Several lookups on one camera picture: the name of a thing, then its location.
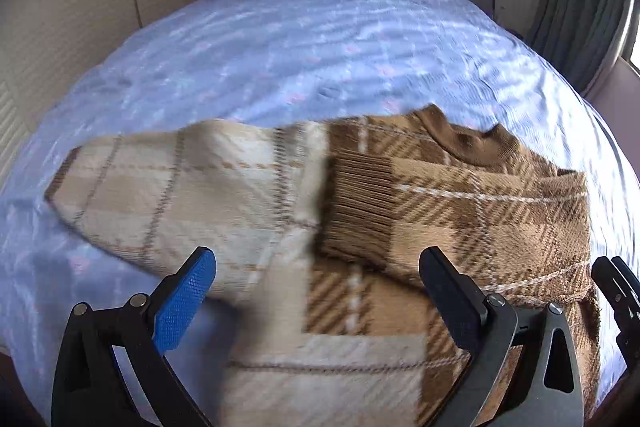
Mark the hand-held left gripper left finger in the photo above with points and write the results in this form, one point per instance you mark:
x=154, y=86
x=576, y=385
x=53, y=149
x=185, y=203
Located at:
x=185, y=302

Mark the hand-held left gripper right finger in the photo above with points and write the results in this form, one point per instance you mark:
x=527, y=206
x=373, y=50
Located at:
x=450, y=297

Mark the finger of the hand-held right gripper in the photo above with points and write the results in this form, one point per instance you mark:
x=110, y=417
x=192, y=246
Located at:
x=612, y=287
x=632, y=287

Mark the brown plaid knit sweater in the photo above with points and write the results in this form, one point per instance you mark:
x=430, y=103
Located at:
x=450, y=207

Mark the window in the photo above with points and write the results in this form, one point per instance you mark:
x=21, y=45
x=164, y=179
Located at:
x=634, y=42

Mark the blue floral bed sheet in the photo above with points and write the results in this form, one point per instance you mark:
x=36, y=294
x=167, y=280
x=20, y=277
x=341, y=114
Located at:
x=280, y=57

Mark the beige wardrobe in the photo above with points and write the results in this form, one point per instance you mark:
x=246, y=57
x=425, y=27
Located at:
x=75, y=7

